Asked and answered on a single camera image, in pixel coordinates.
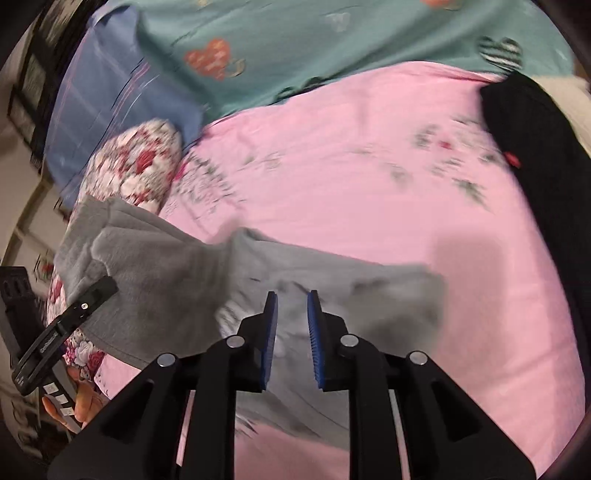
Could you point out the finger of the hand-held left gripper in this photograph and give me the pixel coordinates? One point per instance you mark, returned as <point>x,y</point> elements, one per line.
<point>90,302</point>

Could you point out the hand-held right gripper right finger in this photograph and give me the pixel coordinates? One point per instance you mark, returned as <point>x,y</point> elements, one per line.
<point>316,341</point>

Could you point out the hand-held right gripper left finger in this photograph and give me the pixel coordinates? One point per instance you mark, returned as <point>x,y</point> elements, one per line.
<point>269,341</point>

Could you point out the grey pants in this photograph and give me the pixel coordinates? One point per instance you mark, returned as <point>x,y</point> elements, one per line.
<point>175,286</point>

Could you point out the black pants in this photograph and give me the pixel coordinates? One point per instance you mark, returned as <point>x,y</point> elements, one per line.
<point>549,175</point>

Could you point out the person's left hand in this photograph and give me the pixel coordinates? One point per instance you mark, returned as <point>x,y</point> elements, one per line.
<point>85,401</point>

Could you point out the red floral pillow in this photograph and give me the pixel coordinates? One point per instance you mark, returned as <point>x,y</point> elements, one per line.
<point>138,161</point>

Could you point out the pink floral bed sheet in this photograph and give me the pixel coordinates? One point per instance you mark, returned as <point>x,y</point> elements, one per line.
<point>360,184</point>

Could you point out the blue plaid pillow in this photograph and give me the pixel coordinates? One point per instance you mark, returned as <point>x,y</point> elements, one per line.
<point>101,106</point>

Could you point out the dark carved wooden headboard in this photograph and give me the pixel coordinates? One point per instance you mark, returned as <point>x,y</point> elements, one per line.
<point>41,69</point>

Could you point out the teal heart-print sheet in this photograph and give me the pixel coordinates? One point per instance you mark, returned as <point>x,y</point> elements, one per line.
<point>323,46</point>

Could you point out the cream quilted pad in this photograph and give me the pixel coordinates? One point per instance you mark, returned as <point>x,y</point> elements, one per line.
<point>575,106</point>

